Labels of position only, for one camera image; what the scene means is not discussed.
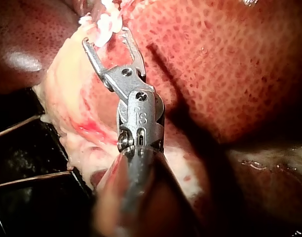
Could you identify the right arm instrument jaw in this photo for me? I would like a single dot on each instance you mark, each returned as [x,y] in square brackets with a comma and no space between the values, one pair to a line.
[134,50]
[94,57]

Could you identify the dark right arm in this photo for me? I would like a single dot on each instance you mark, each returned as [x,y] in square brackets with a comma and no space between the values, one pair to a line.
[141,187]

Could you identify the right arm instrument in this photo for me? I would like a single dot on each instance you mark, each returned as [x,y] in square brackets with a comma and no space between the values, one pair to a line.
[137,111]

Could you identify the pale fatty tissue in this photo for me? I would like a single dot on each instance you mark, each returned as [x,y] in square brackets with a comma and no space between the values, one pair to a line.
[67,93]
[184,170]

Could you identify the dark red liver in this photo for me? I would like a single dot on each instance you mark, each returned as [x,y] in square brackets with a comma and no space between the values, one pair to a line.
[227,61]

